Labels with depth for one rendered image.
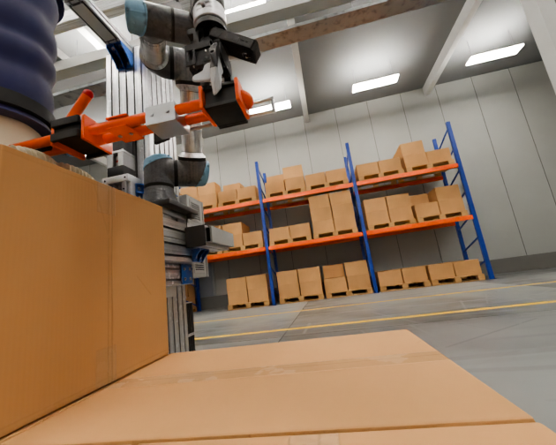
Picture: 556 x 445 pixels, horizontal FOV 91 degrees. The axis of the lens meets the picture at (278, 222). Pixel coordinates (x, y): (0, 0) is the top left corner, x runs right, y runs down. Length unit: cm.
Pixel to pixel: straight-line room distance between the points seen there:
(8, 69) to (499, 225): 1017
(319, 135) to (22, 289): 973
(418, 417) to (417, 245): 896
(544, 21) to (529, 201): 787
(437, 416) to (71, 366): 53
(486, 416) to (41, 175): 68
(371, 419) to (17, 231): 53
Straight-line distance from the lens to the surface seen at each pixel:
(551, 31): 326
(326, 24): 548
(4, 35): 103
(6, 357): 55
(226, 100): 61
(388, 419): 36
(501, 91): 1181
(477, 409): 39
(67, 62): 395
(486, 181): 1039
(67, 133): 76
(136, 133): 72
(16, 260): 55
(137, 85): 176
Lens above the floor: 70
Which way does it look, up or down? 11 degrees up
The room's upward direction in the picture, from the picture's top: 8 degrees counter-clockwise
